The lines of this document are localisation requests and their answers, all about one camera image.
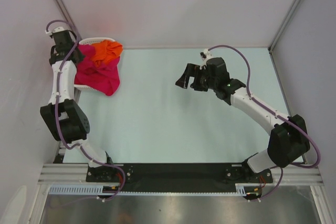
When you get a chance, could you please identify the pink t shirt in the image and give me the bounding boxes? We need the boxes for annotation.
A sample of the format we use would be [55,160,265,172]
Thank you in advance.
[75,45,121,96]

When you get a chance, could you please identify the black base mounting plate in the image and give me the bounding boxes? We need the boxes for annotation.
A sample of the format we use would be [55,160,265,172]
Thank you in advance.
[86,163,273,191]

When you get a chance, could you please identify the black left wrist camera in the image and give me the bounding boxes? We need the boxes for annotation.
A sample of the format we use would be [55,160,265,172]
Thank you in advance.
[52,30,74,51]

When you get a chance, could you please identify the aluminium right corner post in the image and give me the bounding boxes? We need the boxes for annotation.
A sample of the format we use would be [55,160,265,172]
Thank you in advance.
[268,0,303,54]

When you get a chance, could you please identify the white slotted cable duct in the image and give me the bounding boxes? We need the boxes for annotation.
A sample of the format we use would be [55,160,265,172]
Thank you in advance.
[49,184,260,197]

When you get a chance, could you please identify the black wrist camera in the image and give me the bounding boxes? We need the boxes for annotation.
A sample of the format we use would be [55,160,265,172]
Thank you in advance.
[52,30,74,51]
[206,57,229,80]

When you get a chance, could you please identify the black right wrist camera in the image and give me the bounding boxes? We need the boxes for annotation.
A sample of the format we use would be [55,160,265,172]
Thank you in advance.
[206,57,229,80]

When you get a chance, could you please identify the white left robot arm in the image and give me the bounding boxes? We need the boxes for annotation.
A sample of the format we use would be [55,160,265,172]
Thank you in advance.
[40,43,116,182]

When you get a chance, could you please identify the white perforated laundry basket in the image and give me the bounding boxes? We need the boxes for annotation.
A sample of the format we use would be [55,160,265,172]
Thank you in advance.
[74,37,115,92]

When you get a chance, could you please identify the aluminium front frame rail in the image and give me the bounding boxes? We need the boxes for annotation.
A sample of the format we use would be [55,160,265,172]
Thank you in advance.
[38,164,323,186]

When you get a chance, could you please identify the orange t shirt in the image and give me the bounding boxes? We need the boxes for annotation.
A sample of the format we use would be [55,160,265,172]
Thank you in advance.
[91,40,123,67]

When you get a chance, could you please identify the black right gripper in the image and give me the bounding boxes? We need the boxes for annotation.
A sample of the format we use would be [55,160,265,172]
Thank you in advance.
[175,63,217,92]

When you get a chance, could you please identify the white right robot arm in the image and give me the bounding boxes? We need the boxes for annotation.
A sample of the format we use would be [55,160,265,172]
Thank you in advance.
[175,63,310,183]

